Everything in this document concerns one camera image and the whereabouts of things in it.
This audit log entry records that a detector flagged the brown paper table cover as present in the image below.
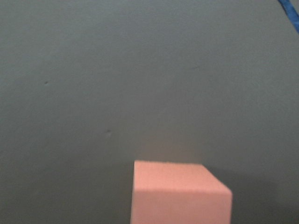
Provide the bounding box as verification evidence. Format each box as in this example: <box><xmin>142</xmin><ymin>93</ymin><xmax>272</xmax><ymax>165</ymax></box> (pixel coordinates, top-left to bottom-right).
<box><xmin>0</xmin><ymin>0</ymin><xmax>299</xmax><ymax>224</ymax></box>

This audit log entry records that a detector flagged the orange foam block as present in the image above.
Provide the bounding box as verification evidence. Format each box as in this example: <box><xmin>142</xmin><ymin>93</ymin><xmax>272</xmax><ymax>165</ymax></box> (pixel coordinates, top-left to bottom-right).
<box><xmin>130</xmin><ymin>161</ymin><xmax>233</xmax><ymax>224</ymax></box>

